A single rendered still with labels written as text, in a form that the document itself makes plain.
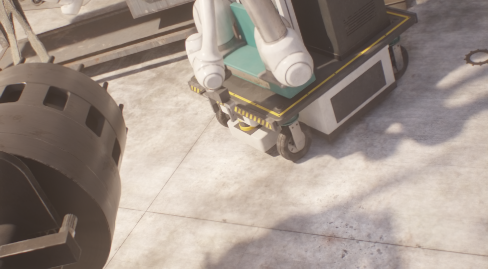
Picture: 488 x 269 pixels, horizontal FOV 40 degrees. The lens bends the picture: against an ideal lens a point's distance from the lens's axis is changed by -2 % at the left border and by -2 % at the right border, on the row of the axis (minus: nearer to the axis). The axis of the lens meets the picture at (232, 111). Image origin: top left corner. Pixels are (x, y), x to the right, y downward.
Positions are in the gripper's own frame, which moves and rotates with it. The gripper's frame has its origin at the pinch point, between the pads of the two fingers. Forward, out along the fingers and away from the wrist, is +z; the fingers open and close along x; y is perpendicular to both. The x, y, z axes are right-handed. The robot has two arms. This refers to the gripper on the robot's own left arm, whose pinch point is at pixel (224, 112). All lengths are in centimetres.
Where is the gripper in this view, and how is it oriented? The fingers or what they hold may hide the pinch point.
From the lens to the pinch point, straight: 287.4
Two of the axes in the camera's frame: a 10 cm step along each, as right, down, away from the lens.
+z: 3.0, 7.9, 5.4
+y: -7.5, 5.4, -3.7
